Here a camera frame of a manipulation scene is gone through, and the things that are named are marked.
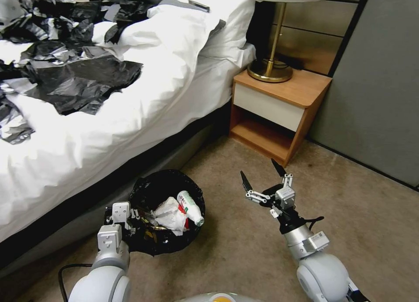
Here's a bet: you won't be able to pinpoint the wooden nightstand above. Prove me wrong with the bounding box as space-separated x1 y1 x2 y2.
229 68 333 168

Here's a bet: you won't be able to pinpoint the white pillow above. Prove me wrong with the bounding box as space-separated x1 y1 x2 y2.
147 0 256 59

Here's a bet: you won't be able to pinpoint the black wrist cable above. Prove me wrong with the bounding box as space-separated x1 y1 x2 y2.
302 216 325 232

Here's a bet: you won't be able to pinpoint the grey partition panel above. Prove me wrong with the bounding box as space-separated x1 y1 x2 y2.
309 0 419 193

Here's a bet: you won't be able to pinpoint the white duvet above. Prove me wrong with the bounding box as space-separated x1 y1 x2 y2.
0 7 230 242

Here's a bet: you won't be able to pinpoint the white plastic bottle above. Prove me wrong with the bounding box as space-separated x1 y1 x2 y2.
176 190 205 227

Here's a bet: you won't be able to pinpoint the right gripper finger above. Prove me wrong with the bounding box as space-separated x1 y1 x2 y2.
240 170 271 204
270 158 295 189

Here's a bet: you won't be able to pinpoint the crumpled white paper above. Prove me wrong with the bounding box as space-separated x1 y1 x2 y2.
153 197 190 237

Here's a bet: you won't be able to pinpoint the beige padded headboard panel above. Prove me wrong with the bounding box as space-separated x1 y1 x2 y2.
271 0 349 77

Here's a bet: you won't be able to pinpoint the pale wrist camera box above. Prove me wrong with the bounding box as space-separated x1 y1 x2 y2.
275 185 296 211
112 201 131 225

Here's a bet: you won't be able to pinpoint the brass lamp with white shade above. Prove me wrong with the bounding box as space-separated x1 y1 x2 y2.
246 0 331 83

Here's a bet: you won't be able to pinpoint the crumpled black plastic bag heap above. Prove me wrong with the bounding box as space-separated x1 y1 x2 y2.
0 0 96 43

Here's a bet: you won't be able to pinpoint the black floor cable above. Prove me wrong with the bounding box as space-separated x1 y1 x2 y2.
58 264 94 302

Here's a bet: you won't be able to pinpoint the white mattress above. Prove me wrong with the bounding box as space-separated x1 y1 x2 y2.
193 42 257 121

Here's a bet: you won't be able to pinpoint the grey bed base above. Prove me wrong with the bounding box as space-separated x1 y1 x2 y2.
0 124 230 280

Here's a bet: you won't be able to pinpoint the black lamp cable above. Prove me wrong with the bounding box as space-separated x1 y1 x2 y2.
273 59 304 71

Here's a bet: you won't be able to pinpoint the large flat black plastic bag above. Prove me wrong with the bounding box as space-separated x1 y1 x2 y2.
19 58 144 117

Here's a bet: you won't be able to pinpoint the brown shiny wrapper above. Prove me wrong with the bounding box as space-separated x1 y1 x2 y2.
139 207 168 232

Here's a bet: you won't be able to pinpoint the white nightstand drawer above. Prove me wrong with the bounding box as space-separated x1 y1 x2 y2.
233 83 307 132

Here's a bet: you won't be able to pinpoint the trash bin with black bag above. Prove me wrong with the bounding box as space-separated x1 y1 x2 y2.
129 169 206 257

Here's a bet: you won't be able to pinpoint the white robot front shell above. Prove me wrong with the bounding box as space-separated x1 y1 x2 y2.
185 291 251 302

